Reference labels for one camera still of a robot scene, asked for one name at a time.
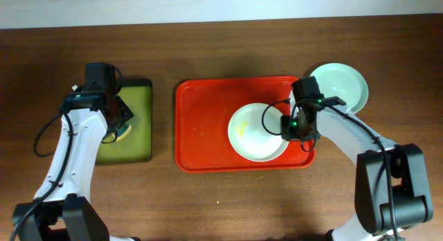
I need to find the red plastic tray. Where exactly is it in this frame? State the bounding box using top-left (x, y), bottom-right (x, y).
top-left (175, 75), bottom-right (316, 173)

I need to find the black tray with soapy water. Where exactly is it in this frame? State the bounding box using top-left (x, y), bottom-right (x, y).
top-left (96, 78), bottom-right (152, 165)

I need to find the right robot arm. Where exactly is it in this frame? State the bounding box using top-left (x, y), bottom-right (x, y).
top-left (280, 77), bottom-right (434, 241)

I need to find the light green plate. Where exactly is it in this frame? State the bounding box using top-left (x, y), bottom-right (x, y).
top-left (310, 63), bottom-right (369, 114)

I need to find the white plate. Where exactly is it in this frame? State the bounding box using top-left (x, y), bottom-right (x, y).
top-left (227, 102), bottom-right (289, 162)

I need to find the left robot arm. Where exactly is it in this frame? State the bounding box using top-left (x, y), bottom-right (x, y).
top-left (10, 62), bottom-right (133, 240)

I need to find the green and yellow sponge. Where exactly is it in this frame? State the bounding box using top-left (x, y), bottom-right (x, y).
top-left (114, 124), bottom-right (132, 141)

